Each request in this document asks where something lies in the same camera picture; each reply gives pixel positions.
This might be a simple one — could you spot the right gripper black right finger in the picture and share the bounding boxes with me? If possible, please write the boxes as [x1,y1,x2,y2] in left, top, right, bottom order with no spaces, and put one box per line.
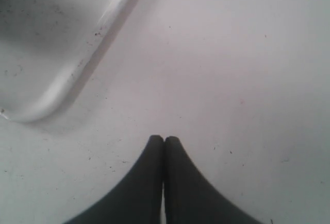
[164,136,259,224]

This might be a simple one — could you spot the white rectangular tray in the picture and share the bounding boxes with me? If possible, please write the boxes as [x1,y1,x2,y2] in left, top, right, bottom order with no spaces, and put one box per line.
[1,0,128,122]

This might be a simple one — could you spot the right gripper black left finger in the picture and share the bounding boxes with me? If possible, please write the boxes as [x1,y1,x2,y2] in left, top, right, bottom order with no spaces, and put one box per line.
[67,135,164,223]

